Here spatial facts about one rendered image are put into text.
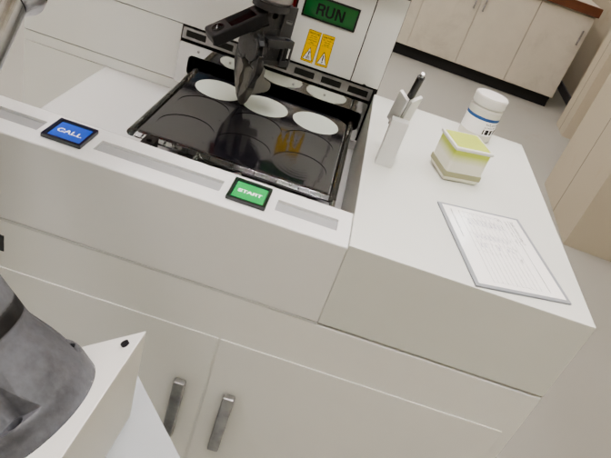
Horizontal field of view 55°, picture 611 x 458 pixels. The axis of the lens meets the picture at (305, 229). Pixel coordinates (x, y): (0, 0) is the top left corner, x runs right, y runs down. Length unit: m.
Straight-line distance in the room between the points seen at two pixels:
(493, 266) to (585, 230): 2.59
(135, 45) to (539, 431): 1.74
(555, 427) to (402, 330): 1.48
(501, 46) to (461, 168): 4.65
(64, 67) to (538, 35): 4.68
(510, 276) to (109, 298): 0.59
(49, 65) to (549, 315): 1.22
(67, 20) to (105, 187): 0.73
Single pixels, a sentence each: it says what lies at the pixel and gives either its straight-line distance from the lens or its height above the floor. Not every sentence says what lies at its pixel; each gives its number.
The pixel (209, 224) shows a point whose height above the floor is 0.92.
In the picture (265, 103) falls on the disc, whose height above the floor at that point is 0.90.
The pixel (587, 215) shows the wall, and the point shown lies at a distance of 3.41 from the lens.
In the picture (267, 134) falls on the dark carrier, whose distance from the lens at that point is 1.15.
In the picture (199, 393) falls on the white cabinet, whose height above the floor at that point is 0.60.
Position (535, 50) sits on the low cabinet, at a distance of 5.72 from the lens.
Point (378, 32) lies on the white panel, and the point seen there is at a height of 1.09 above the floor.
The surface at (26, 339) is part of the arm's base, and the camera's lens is 0.55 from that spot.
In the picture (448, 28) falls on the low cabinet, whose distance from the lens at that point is 5.63.
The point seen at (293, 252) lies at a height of 0.93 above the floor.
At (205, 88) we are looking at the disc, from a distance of 1.27.
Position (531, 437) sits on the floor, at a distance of 2.19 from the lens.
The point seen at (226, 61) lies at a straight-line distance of 1.36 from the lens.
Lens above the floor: 1.38
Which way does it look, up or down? 32 degrees down
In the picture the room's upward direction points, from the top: 19 degrees clockwise
